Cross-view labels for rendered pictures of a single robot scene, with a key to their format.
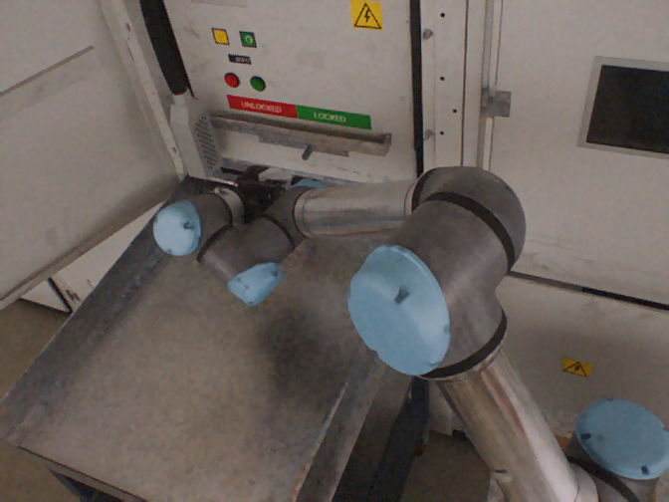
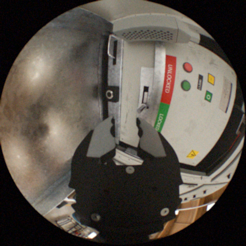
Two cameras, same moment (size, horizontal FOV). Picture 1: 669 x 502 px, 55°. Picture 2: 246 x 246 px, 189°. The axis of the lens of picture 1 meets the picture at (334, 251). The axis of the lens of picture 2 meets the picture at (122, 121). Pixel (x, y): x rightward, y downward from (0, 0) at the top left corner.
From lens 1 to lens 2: 1.19 m
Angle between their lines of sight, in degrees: 56
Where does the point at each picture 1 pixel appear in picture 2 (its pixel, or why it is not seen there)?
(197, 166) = (125, 25)
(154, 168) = (113, 11)
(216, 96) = (173, 49)
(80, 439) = not seen: outside the picture
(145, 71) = (191, 22)
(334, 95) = (170, 130)
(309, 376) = (40, 181)
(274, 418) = (25, 189)
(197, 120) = (174, 36)
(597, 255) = not seen: hidden behind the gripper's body
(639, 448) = not seen: hidden behind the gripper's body
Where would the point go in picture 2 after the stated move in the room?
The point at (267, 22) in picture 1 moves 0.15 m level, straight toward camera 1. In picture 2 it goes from (211, 114) to (213, 159)
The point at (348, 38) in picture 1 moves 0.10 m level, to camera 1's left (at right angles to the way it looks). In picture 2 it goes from (190, 147) to (205, 138)
